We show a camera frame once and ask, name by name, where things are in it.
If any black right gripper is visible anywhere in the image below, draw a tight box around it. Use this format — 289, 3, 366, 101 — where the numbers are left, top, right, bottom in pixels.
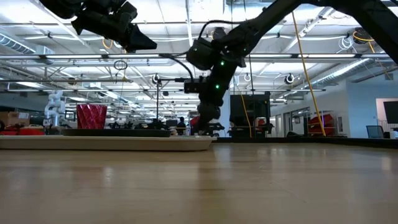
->
195, 57, 247, 131

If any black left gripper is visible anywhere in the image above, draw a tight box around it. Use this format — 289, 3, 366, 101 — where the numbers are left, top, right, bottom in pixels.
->
70, 0, 158, 54

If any red faceted cup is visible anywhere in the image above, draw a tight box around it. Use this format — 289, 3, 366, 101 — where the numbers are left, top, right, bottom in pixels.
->
76, 103, 108, 130

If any beige plastic tray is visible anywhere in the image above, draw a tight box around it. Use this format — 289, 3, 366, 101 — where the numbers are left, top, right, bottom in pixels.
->
0, 134, 218, 152

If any person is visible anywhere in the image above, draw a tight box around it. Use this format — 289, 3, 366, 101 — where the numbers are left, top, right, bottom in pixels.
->
175, 116, 188, 136

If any black pole stand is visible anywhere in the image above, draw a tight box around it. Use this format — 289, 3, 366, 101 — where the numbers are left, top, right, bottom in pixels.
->
154, 77, 187, 124

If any black monitor on cart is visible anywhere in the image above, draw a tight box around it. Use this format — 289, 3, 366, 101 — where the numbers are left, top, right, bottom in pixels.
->
229, 94, 272, 139

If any red bin storage rack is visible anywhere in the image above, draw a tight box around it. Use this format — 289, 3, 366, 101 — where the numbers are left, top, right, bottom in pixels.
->
307, 112, 338, 137

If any brown cardboard box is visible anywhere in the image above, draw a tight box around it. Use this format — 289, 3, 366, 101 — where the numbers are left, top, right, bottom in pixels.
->
0, 111, 31, 127

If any red storage bin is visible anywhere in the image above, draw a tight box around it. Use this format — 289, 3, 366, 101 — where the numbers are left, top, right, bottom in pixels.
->
0, 125, 46, 136

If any grey office chair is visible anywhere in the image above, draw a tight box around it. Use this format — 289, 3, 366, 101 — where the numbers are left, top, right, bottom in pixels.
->
366, 124, 386, 139

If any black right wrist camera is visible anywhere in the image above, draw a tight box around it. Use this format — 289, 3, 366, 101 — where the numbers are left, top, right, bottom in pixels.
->
183, 77, 206, 95

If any black coiled cable loop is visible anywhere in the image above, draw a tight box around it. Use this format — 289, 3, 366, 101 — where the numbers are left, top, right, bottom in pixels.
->
113, 59, 129, 71

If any thin yellow hanging cable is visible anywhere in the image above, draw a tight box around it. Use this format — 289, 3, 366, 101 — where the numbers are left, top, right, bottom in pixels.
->
239, 93, 253, 138

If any black table frame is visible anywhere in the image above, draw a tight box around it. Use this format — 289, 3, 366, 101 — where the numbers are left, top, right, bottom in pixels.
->
213, 136, 398, 150

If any thick yellow hanging cable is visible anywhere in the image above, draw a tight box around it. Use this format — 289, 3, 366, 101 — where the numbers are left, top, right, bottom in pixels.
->
290, 11, 327, 137

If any black wall monitor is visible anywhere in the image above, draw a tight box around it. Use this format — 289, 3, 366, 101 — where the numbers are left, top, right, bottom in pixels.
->
382, 100, 398, 124

